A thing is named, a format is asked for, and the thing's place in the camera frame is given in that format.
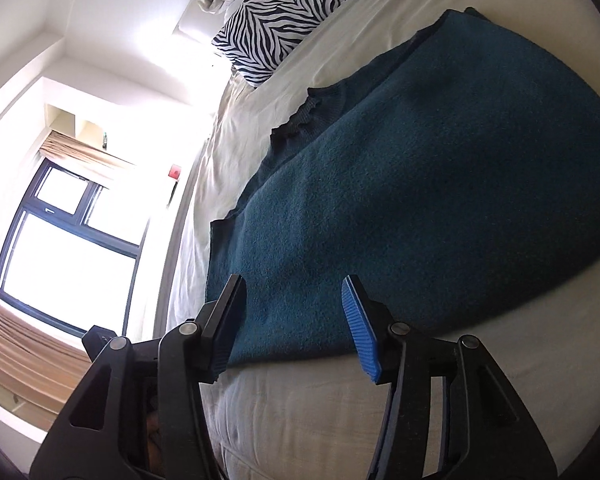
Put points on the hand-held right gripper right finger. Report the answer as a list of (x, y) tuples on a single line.
[(361, 330)]

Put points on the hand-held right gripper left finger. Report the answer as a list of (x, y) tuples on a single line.
[(224, 325)]

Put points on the dark teal knit sweater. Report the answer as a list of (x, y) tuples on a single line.
[(420, 185)]

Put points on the beige curtain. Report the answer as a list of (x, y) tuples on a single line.
[(85, 157), (25, 355)]

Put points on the black framed window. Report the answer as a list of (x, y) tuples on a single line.
[(65, 260)]

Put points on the bed with beige sheet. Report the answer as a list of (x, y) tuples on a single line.
[(300, 410)]

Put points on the small red box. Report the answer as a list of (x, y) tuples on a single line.
[(174, 171)]

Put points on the small green bottle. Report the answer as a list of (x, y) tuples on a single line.
[(105, 141)]

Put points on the zebra print pillow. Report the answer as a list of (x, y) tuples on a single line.
[(285, 10)]

